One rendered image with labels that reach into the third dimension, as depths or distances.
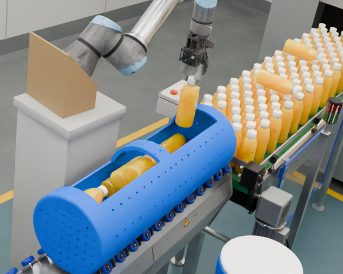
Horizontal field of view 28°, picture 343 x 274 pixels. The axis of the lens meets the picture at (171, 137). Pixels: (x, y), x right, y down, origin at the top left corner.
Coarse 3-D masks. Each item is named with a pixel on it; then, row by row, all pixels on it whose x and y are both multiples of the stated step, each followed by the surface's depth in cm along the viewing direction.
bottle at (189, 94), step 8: (184, 88) 259; (192, 88) 257; (184, 96) 259; (192, 96) 258; (184, 104) 260; (192, 104) 260; (184, 112) 262; (192, 112) 262; (176, 120) 266; (184, 120) 264; (192, 120) 265
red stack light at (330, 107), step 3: (327, 102) 290; (327, 105) 290; (330, 105) 288; (333, 105) 287; (336, 105) 287; (339, 105) 287; (327, 108) 290; (330, 108) 288; (333, 108) 288; (336, 108) 288; (339, 108) 288; (330, 111) 289; (333, 111) 288; (336, 111) 289; (339, 111) 289
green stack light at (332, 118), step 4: (324, 112) 292; (328, 112) 290; (324, 116) 292; (328, 116) 290; (332, 116) 290; (336, 116) 290; (324, 120) 292; (328, 120) 291; (332, 120) 291; (336, 120) 292
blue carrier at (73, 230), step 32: (192, 128) 280; (224, 128) 266; (128, 160) 259; (160, 160) 235; (192, 160) 246; (224, 160) 267; (64, 192) 209; (128, 192) 218; (160, 192) 229; (64, 224) 211; (96, 224) 204; (128, 224) 216; (64, 256) 217; (96, 256) 208
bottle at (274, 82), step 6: (258, 72) 323; (264, 72) 322; (270, 72) 323; (258, 78) 323; (264, 78) 321; (270, 78) 320; (276, 78) 319; (282, 78) 319; (264, 84) 323; (270, 84) 320; (276, 84) 319; (282, 84) 318; (288, 84) 317; (276, 90) 321; (282, 90) 318; (288, 90) 317
